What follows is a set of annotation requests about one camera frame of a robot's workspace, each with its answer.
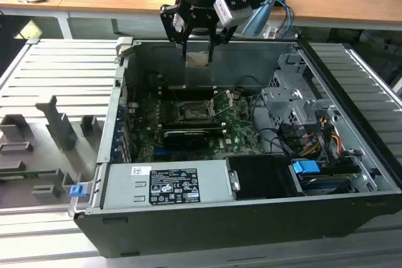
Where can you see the CPU socket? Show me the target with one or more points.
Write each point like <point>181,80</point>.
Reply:
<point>193,111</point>

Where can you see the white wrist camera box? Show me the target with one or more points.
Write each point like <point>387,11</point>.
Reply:
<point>230,13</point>

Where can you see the green RAM stick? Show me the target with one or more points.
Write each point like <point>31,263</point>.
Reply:
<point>28,173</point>

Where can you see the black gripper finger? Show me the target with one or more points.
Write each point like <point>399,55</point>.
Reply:
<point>176,34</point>
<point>221,37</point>

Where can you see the blue case latch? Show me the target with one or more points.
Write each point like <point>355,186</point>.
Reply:
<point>77,191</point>

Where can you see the grey power supply unit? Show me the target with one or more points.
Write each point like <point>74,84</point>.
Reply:
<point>125,186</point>

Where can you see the green motherboard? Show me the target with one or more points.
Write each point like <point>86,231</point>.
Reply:
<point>238,123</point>

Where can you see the black graphics card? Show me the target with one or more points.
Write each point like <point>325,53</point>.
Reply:
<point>185,139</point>

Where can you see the blue disk carrier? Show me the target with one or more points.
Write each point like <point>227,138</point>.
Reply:
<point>306,167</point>

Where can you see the silver metal drive cage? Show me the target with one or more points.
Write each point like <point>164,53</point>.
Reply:
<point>282,101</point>

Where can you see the blue expansion slot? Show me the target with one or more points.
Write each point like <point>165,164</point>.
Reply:
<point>163,152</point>

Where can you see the square silver CPU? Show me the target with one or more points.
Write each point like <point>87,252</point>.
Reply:
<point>197,58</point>

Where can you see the grey parts rack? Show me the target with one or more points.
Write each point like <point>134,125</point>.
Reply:
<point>37,142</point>

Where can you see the black PC case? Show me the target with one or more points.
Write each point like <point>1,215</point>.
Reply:
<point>220,233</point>

